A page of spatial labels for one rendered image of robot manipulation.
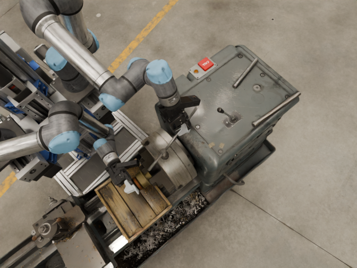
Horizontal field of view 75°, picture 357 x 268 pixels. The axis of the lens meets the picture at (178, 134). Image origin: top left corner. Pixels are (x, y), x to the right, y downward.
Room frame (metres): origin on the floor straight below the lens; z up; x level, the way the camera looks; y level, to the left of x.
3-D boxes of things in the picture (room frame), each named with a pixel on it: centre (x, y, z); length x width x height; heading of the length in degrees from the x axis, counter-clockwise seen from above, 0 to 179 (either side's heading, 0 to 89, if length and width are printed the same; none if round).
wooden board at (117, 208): (0.19, 0.32, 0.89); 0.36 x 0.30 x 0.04; 30
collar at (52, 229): (0.08, 0.66, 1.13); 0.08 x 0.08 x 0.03
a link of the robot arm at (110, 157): (0.38, 0.37, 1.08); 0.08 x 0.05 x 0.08; 120
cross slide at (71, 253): (0.03, 0.64, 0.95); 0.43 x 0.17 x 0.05; 30
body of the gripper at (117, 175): (0.30, 0.34, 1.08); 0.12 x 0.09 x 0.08; 30
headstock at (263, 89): (0.54, -0.26, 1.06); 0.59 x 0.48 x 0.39; 120
